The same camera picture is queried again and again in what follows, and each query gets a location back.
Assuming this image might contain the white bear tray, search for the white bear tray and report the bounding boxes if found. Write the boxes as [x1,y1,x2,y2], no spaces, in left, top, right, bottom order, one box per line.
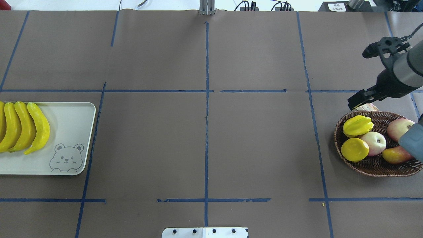
[0,101,96,175]

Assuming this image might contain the pink white peach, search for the pink white peach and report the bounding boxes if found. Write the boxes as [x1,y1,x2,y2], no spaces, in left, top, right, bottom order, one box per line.
[387,118,415,142]

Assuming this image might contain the black right camera cable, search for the black right camera cable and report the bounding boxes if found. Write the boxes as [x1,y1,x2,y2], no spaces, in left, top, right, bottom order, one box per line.
[402,22,423,42]

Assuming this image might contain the brown wicker basket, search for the brown wicker basket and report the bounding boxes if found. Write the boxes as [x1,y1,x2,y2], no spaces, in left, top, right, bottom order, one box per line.
[333,110,423,177]

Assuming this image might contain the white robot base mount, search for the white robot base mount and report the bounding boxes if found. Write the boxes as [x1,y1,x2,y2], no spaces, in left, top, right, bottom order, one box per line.
[161,227,249,238]

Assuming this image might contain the yellow banana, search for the yellow banana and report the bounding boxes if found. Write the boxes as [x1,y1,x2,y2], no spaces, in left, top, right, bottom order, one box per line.
[0,102,21,153]
[24,102,51,155]
[8,101,36,152]
[0,101,6,142]

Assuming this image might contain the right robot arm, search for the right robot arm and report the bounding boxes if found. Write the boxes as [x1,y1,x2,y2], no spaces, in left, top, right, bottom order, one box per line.
[348,37,423,110]

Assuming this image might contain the red yellow mango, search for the red yellow mango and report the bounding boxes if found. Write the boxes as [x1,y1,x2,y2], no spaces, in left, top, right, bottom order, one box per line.
[382,146,414,165]

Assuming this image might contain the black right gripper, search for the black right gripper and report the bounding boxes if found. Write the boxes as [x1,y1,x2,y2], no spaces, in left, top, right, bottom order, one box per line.
[348,69,413,110]

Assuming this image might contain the yellow lemon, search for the yellow lemon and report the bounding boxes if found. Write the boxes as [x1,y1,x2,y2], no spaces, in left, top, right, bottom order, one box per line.
[340,138,369,162]

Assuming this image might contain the yellow star fruit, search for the yellow star fruit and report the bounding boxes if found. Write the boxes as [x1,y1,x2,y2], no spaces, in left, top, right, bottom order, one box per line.
[343,115,374,138]

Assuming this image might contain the paper price tag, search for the paper price tag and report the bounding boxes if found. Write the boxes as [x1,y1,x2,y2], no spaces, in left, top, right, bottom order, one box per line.
[355,103,379,111]

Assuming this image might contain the pale green apple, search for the pale green apple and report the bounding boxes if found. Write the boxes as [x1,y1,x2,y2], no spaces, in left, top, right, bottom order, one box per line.
[358,131,387,156]

